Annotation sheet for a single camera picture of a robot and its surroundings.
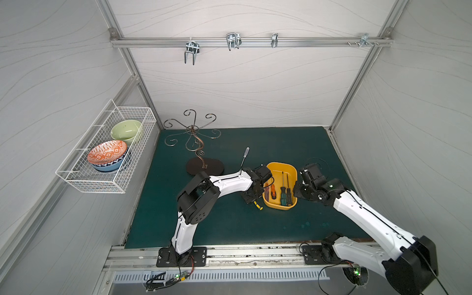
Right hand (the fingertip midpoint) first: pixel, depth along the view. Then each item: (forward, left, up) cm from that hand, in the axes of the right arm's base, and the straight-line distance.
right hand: (297, 188), depth 82 cm
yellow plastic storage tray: (+3, +7, -10) cm, 12 cm away
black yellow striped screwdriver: (-5, +17, -9) cm, 20 cm away
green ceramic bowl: (+10, +73, +24) cm, 77 cm away
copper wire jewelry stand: (+16, +48, +11) cm, 52 cm away
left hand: (-2, +16, -10) cm, 19 cm away
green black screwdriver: (+2, +4, -9) cm, 11 cm away
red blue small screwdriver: (+4, +12, -11) cm, 17 cm away
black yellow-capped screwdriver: (+2, +1, -11) cm, 11 cm away
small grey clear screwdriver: (+25, +24, -10) cm, 37 cm away
